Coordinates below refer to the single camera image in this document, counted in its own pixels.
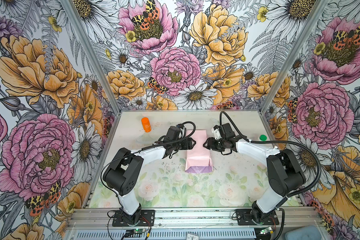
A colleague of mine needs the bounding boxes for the purple wrapping paper sheet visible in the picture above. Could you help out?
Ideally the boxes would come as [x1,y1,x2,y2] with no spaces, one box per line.
[185,130,213,174]

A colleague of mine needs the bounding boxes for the white slotted cable duct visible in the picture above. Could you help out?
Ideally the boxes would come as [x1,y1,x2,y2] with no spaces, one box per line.
[70,228,256,240]

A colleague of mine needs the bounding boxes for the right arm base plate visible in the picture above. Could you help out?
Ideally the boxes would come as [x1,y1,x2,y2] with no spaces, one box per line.
[233,209,280,226]

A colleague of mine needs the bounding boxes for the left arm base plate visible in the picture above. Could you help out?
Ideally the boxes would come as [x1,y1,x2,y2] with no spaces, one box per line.
[112,210,156,227]

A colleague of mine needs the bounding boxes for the orange tube bottle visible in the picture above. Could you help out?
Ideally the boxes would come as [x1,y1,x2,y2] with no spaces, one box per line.
[141,117,152,133]

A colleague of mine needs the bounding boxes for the aluminium front rail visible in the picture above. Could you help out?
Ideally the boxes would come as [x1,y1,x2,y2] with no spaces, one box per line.
[67,206,324,230]

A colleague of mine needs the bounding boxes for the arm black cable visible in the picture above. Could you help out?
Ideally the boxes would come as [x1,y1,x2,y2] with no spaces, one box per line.
[219,110,323,240]
[100,121,197,199]

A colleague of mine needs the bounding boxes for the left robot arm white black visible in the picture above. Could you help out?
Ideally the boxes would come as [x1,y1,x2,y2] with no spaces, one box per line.
[102,138,196,227]

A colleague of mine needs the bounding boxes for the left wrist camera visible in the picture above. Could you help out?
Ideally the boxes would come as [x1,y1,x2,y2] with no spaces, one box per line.
[165,126,182,142]

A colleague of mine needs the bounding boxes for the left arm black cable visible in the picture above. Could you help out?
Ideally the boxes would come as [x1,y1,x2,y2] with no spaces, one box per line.
[100,121,197,199]

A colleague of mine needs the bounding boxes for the white bottle green cap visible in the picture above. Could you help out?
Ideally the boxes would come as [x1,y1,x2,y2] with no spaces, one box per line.
[259,135,268,142]

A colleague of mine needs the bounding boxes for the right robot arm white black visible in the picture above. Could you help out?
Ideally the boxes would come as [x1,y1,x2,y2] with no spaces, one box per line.
[203,137,306,225]

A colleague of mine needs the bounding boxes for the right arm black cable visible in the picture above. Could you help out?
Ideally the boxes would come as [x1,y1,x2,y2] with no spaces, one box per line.
[219,110,323,240]

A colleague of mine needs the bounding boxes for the blue-grey cloth pad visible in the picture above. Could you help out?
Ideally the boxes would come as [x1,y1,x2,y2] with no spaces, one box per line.
[285,225,328,240]

